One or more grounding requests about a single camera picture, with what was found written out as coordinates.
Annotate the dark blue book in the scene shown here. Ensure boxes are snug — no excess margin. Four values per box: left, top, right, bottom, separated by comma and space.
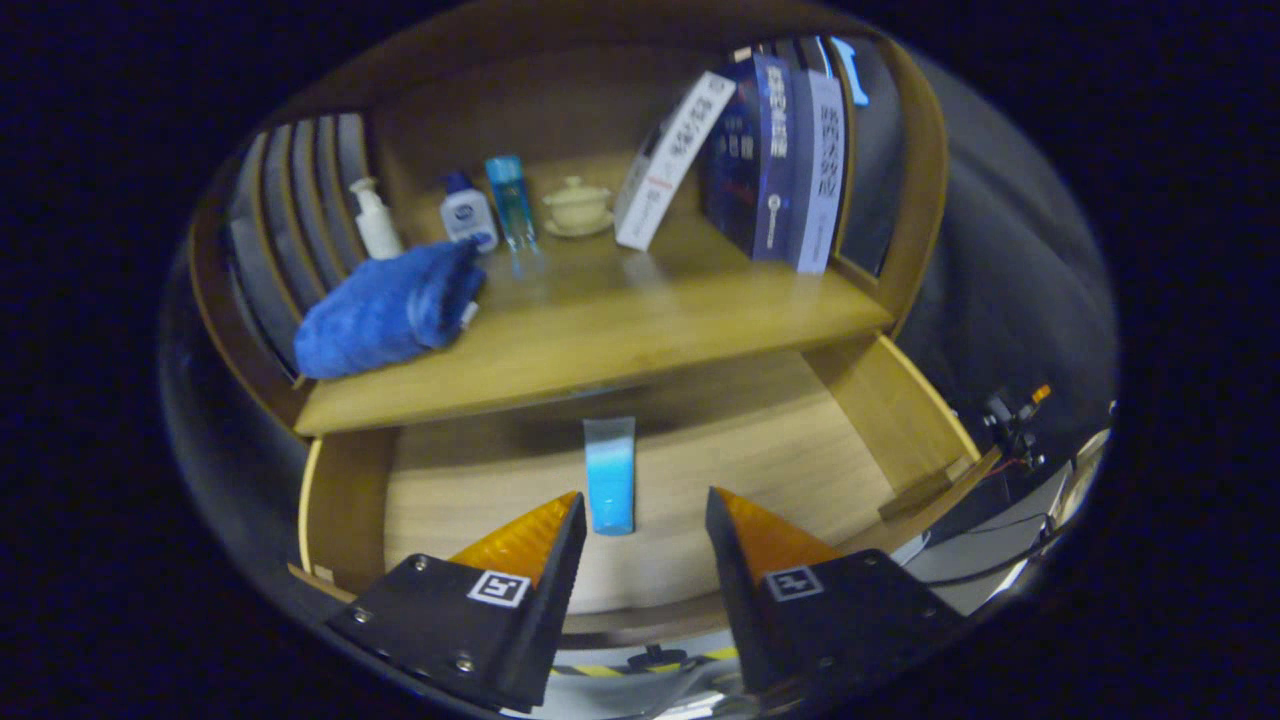
697, 53, 798, 263

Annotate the white book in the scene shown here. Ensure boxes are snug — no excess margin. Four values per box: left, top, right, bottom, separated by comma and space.
613, 71, 738, 252

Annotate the wooden cabinet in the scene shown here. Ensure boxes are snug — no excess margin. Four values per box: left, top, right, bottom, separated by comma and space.
188, 0, 951, 441

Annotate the beige lidded teacup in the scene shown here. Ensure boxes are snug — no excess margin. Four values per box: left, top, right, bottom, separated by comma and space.
541, 176, 614, 239

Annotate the wooden countertop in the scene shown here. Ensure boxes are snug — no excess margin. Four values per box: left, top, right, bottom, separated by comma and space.
293, 150, 894, 437

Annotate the black device with orange tip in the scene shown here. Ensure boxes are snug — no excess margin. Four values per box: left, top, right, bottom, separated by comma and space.
980, 383, 1053, 471

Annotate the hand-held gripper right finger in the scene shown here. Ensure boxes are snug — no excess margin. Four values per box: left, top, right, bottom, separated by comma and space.
705, 487, 969, 696

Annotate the pale lavender book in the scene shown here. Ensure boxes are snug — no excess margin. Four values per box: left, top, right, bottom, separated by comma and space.
790, 68, 848, 276

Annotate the blue squeeze tube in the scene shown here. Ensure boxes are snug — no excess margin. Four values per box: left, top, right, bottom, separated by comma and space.
583, 417, 638, 537

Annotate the blue folded towel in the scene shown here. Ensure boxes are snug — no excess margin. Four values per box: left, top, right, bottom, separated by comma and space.
293, 237, 488, 381

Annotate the clear blue bottle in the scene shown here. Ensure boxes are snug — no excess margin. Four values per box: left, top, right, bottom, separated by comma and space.
485, 154, 538, 253

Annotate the white bottle with blue cap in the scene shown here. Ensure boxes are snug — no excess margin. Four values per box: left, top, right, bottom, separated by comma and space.
439, 171, 500, 254

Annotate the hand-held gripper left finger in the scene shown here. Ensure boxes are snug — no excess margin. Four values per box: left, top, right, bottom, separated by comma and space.
325, 490, 589, 713

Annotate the white pump bottle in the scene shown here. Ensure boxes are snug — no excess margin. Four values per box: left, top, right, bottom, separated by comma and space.
349, 177, 405, 261

